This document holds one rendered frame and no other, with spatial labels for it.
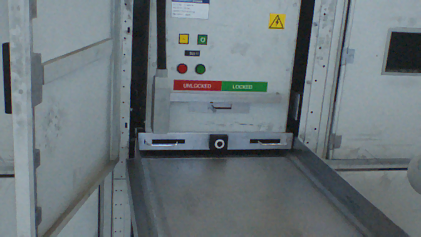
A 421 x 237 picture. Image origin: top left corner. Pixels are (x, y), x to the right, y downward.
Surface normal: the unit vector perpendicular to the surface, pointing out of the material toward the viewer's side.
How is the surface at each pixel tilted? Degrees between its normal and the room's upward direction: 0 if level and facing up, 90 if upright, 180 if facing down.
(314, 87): 90
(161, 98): 90
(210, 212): 0
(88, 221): 90
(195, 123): 90
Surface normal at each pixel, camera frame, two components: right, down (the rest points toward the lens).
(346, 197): -0.97, 0.00
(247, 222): 0.07, -0.96
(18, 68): -0.12, 0.27
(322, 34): 0.21, 0.29
